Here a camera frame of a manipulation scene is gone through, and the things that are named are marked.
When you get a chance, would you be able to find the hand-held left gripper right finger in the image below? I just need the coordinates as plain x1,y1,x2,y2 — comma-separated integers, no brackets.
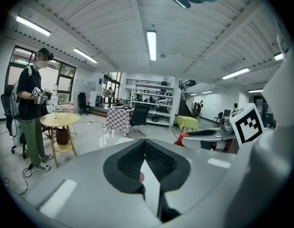
144,138,236,228

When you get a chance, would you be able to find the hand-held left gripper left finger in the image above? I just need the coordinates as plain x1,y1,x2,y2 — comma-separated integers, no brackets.
25,138,162,228

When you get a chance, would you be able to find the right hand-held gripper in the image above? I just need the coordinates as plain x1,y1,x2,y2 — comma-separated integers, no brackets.
182,103,265,153

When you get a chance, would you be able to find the yellow tablecloth table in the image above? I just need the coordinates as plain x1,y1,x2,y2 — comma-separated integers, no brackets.
175,114,200,132

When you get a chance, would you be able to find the black metal staircase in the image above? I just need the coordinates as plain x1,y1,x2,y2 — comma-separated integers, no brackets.
179,79,202,117

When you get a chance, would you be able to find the checkered tablecloth table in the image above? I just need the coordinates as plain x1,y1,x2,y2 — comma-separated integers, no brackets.
106,107,133,137

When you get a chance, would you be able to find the black office chair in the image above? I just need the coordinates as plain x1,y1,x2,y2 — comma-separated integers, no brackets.
0,93,28,160
78,92,92,115
126,104,151,137

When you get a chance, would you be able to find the white shelving rack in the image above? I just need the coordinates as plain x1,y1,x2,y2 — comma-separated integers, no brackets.
131,79,176,127

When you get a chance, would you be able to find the brown bag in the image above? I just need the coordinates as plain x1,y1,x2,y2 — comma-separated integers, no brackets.
56,127,69,145

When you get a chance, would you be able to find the person's grey t-shirt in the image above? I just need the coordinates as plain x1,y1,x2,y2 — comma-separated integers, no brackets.
223,46,294,228

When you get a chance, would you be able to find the round wooden table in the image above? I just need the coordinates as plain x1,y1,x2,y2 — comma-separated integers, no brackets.
39,112,80,168

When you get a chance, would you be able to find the tall drinking glass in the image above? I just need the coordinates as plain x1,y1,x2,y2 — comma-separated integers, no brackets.
52,105,61,122

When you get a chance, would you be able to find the black-framed window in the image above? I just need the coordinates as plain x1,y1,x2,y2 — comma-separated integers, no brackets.
6,45,76,104

